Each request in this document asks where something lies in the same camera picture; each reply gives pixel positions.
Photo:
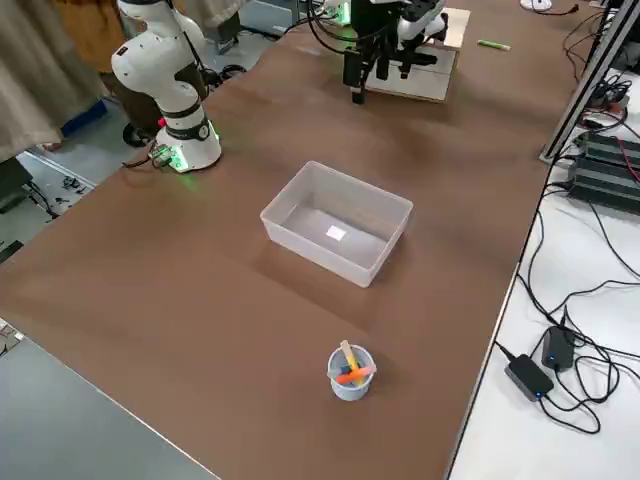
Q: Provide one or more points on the person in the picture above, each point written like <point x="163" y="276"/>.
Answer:
<point x="40" y="75"/>

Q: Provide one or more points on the clear plastic cup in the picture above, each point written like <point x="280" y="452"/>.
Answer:
<point x="350" y="387"/>

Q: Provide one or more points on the plain wooden stick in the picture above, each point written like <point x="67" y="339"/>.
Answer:
<point x="348" y="352"/>

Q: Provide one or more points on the clear plastic box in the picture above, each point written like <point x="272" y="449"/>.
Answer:
<point x="340" y="225"/>

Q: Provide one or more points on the green stick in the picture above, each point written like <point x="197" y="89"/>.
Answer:
<point x="492" y="45"/>

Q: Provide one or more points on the black power supply unit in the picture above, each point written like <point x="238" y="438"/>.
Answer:
<point x="612" y="147"/>
<point x="600" y="185"/>

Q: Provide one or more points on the dark grey power adapter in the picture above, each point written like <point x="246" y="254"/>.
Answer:
<point x="530" y="377"/>

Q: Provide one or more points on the orange stick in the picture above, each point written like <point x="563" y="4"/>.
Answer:
<point x="355" y="376"/>

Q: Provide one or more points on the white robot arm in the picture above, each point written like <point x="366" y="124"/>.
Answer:
<point x="420" y="27"/>
<point x="160" y="75"/>

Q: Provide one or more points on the aluminium frame post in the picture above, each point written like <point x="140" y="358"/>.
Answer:
<point x="590" y="75"/>

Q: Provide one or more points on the blue plastic bin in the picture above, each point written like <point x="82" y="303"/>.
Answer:
<point x="85" y="116"/>

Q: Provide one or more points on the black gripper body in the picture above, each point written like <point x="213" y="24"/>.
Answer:
<point x="415" y="58"/>
<point x="372" y="22"/>

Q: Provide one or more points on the black power adapter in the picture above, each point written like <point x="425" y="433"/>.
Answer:
<point x="557" y="347"/>

